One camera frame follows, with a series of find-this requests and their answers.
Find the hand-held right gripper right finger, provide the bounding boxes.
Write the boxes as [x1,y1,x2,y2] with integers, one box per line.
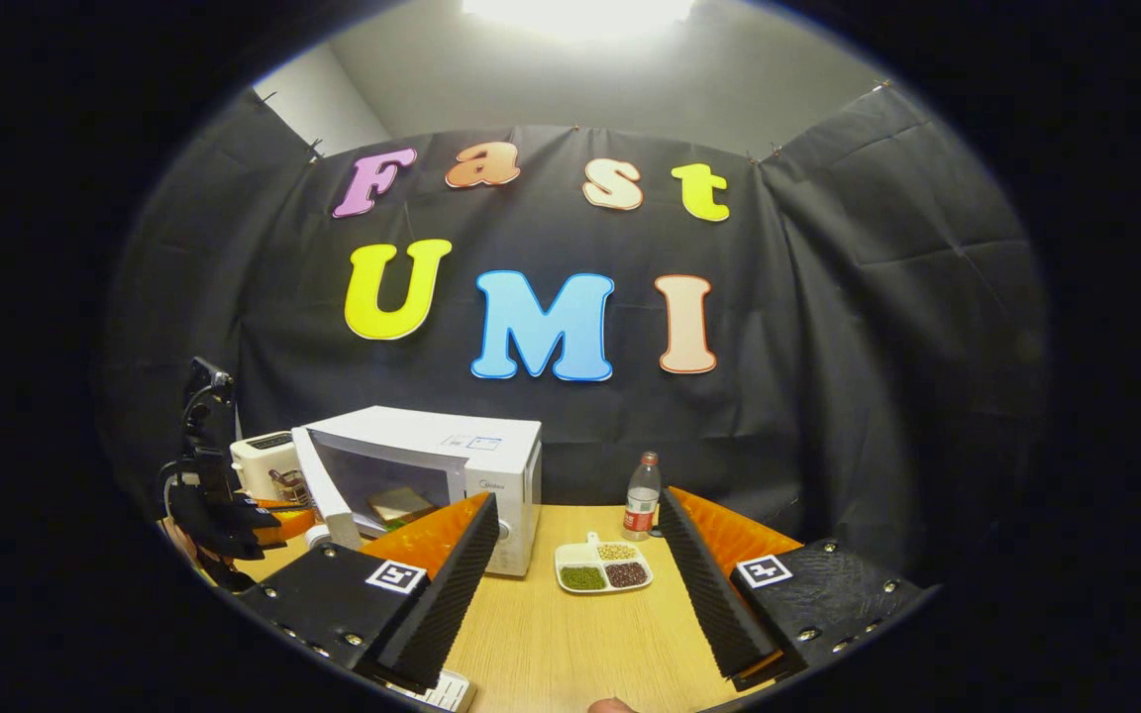
[657,487,928,692]

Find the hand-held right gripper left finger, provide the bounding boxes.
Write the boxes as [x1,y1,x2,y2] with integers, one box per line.
[237,492,500,692]

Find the sandwich with lettuce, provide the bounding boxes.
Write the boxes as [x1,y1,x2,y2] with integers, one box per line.
[367,485,438,528]

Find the white microwave oven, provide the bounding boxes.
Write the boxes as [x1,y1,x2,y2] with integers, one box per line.
[291,405,544,578]

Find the white toaster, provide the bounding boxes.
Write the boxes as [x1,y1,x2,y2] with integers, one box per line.
[230,431,299,502]

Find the clear bottle with red label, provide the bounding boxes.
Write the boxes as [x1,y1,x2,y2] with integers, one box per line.
[622,452,663,543]

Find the white divided dish with beans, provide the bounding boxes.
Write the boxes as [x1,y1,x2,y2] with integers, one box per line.
[555,532,655,595]

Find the black backdrop cloth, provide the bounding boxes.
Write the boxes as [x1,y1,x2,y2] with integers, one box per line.
[95,84,1052,585]

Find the large ceiling light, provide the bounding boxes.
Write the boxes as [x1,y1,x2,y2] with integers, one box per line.
[462,0,695,41]

